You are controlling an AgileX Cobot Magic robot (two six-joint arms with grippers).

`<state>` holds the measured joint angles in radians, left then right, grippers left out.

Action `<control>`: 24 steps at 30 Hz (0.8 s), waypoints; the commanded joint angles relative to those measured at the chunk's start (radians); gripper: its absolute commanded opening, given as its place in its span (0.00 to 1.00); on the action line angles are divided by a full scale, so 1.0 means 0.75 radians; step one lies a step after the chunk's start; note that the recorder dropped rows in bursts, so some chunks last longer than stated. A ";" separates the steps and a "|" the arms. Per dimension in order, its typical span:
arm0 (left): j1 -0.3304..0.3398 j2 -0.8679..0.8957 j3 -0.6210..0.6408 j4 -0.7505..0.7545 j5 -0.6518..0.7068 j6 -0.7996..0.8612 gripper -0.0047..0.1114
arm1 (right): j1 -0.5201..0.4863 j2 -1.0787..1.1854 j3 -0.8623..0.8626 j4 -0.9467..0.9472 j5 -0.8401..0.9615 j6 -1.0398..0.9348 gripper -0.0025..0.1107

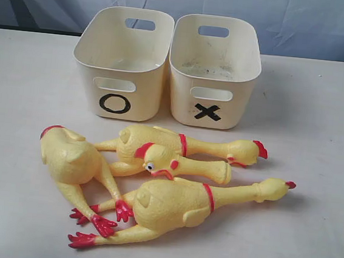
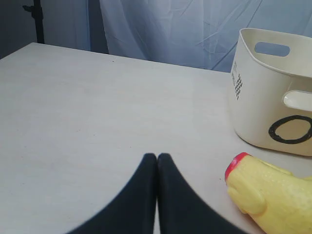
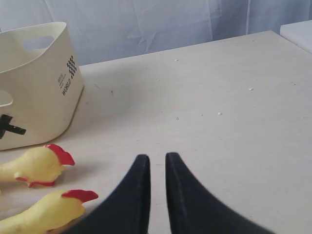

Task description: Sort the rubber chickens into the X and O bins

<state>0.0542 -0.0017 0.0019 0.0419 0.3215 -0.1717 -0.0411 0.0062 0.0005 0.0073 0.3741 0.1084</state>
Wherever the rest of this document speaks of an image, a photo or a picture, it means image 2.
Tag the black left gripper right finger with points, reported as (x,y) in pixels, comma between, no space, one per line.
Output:
(180,209)

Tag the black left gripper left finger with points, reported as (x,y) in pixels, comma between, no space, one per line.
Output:
(133,210)

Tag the blue backdrop cloth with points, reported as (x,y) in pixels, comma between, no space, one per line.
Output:
(194,33)

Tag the headless yellow rubber chicken body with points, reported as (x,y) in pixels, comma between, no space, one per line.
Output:
(276,200)

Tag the cream bin marked O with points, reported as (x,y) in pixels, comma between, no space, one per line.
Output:
(270,95)

